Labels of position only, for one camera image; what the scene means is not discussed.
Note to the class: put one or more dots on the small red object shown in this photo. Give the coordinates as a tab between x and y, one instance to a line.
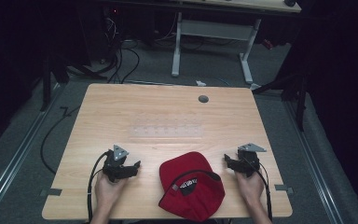
268	44

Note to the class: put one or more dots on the white paper scrap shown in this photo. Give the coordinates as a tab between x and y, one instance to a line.
200	83

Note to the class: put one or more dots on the grey tape strip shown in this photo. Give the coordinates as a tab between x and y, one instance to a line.
283	188
51	192

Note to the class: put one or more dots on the metal floor rail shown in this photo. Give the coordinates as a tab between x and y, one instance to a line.
15	161
315	171

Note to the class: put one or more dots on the small black object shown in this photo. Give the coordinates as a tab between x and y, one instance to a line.
290	2

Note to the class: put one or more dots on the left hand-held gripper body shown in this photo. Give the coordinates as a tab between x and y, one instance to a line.
113	166

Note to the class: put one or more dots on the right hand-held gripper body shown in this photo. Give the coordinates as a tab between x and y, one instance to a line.
248	161

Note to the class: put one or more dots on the white-framed wooden desk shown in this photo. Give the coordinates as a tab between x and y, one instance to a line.
214	29

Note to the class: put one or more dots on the person's left hand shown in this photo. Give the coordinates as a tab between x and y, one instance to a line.
107	191

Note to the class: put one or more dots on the red baseball cap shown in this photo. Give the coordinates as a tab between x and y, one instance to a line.
183	168

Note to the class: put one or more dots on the clear tape patch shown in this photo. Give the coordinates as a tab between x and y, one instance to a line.
166	131

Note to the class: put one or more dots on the person's right hand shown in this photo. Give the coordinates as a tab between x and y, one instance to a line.
251	188

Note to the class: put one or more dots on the black metal stand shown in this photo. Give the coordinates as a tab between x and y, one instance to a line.
300	99
46	81

